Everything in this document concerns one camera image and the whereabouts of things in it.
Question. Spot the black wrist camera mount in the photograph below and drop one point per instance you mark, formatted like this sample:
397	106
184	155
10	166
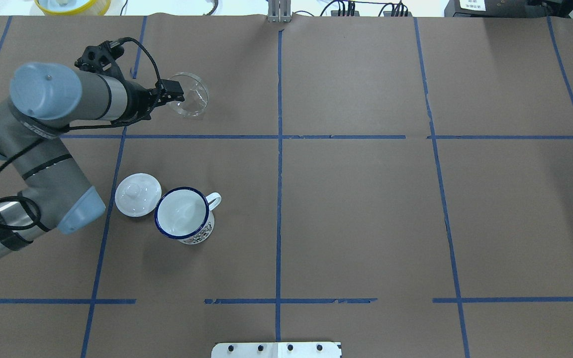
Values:
101	59

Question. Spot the white enamel mug blue rim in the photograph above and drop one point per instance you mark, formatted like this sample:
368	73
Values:
186	215

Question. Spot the black computer box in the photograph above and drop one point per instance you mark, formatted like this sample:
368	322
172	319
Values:
508	8

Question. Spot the black orange connector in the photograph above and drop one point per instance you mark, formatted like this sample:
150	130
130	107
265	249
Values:
398	9
340	8

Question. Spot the aluminium frame post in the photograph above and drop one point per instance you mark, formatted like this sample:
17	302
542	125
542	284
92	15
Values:
279	11

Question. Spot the near black orange connector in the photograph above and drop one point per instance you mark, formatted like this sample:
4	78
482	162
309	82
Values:
398	9

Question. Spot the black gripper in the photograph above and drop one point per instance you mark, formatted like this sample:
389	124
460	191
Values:
140	101

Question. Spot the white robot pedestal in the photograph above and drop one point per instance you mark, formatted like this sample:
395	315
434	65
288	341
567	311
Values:
278	350

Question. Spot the yellow rimmed bowl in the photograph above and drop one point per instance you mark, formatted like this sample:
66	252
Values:
73	7

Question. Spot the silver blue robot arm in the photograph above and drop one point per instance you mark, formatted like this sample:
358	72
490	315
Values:
42	187

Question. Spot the white ceramic lid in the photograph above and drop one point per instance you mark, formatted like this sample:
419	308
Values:
137	195

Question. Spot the far black orange connector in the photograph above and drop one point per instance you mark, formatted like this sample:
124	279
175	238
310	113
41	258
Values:
340	8

